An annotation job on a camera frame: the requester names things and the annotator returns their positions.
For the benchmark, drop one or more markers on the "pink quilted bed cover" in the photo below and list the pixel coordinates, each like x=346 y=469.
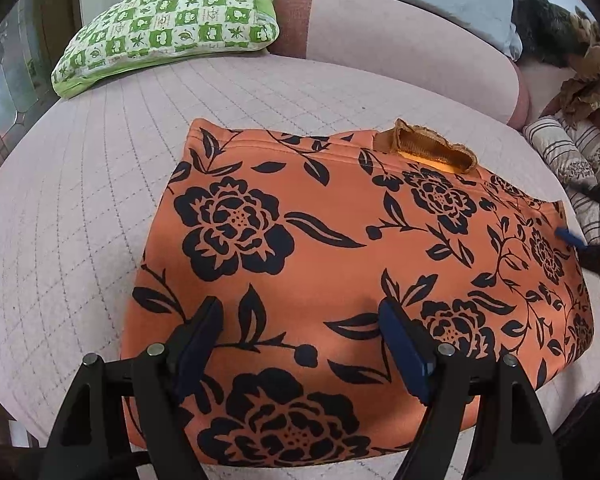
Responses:
x=79 y=190

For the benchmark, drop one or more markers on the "brown wooden door frame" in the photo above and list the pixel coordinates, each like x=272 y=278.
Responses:
x=57 y=21

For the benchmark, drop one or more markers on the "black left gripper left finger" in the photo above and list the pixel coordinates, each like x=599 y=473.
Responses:
x=118 y=416

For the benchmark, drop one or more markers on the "pink bolster cushion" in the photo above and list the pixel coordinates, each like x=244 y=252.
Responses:
x=400 y=41

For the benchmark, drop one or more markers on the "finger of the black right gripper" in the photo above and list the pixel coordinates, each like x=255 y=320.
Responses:
x=571 y=239

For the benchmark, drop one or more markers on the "brown crumpled cloth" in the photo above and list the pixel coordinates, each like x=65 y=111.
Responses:
x=579 y=96

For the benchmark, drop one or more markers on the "orange black floral garment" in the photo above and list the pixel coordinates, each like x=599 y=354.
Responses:
x=301 y=239

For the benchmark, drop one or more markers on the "green white patterned pillow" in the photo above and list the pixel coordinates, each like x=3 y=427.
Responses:
x=135 y=34

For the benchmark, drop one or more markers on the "black furry cloth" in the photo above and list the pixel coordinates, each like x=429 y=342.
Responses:
x=546 y=32

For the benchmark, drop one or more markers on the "beige striped cloth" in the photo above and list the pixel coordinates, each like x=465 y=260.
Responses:
x=573 y=154

